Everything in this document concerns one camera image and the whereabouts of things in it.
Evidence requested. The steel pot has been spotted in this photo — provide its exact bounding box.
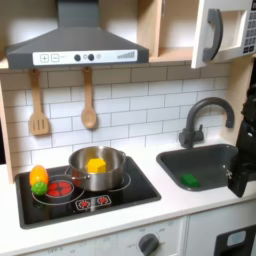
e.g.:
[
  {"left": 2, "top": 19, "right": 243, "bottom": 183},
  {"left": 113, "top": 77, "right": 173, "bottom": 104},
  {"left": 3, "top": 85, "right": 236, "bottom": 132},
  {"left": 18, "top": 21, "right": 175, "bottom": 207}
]
[{"left": 68, "top": 145, "right": 128, "bottom": 193}]

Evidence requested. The white toy microwave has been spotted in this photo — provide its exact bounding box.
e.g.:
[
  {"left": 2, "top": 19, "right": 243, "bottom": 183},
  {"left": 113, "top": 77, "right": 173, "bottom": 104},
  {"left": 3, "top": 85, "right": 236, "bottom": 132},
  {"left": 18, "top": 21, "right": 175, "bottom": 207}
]
[{"left": 190, "top": 0, "right": 256, "bottom": 70}]

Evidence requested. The yellow toy block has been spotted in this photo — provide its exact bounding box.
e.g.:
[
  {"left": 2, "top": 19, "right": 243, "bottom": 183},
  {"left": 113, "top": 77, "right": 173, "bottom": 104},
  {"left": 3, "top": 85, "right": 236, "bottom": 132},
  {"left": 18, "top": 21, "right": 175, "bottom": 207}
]
[{"left": 86, "top": 157, "right": 108, "bottom": 174}]

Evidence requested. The orange toy vegetable green end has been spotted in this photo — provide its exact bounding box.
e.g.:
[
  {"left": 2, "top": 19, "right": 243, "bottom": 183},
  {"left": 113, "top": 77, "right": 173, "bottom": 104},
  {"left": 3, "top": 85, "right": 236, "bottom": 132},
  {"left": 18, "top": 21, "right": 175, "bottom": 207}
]
[{"left": 29, "top": 164, "right": 50, "bottom": 197}]

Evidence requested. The dark grey sink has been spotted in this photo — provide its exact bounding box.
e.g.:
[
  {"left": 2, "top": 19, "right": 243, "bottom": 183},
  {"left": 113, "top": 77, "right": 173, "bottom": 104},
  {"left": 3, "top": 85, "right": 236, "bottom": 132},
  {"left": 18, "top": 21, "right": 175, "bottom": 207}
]
[{"left": 155, "top": 143, "right": 240, "bottom": 193}]

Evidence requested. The green toy block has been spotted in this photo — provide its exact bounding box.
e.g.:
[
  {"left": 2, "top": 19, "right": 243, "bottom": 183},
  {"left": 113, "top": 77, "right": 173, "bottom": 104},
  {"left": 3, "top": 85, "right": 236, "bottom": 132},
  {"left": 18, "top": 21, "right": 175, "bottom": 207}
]
[{"left": 180, "top": 173, "right": 201, "bottom": 188}]

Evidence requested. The dark grey tap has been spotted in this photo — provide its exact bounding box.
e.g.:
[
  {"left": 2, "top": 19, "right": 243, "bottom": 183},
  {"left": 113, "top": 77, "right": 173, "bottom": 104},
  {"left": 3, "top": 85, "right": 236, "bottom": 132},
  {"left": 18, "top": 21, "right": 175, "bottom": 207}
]
[{"left": 178, "top": 96, "right": 236, "bottom": 150}]

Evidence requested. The black appliance panel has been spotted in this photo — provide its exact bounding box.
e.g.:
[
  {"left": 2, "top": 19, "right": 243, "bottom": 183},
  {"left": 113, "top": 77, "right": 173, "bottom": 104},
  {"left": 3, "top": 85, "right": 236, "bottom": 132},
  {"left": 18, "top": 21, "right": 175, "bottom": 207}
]
[{"left": 213, "top": 224, "right": 256, "bottom": 256}]

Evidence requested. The black toy stove top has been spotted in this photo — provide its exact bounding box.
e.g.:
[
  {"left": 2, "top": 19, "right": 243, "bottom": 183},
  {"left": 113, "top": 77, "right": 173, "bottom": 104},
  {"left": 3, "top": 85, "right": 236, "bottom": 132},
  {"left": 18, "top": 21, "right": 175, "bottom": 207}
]
[{"left": 14, "top": 155, "right": 162, "bottom": 230}]

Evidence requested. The grey oven knob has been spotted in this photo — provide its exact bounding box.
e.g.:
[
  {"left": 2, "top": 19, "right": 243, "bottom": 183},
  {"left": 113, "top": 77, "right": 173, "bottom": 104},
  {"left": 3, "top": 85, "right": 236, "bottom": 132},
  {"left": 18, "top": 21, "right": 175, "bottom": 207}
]
[{"left": 137, "top": 233, "right": 161, "bottom": 256}]

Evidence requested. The white lower cabinet front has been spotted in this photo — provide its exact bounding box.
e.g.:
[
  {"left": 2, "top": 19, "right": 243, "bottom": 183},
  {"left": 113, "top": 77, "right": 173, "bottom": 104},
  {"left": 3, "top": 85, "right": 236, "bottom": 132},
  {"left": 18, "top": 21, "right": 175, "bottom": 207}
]
[{"left": 19, "top": 199, "right": 256, "bottom": 256}]

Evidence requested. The wooden spoon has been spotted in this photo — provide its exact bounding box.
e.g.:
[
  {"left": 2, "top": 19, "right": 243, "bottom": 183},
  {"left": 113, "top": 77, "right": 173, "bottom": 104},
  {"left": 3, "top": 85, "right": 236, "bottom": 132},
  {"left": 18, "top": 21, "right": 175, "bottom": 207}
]
[{"left": 80, "top": 66, "right": 98, "bottom": 130}]

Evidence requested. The wooden slotted spatula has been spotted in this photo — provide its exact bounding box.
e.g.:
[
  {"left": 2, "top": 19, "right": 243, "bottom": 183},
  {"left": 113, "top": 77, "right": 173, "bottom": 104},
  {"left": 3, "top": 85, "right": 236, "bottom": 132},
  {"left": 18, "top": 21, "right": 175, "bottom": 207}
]
[{"left": 28, "top": 68, "right": 51, "bottom": 136}]

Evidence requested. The grey range hood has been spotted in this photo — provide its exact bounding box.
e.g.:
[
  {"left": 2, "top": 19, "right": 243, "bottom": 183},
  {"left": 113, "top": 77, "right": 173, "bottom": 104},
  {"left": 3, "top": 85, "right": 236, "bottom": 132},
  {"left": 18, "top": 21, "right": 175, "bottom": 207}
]
[{"left": 5, "top": 0, "right": 150, "bottom": 70}]

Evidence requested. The grey microwave door handle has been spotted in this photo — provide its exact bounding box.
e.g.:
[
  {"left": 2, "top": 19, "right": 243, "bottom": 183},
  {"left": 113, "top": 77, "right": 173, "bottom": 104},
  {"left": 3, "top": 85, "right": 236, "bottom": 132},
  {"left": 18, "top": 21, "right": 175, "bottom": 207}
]
[{"left": 202, "top": 8, "right": 224, "bottom": 64}]

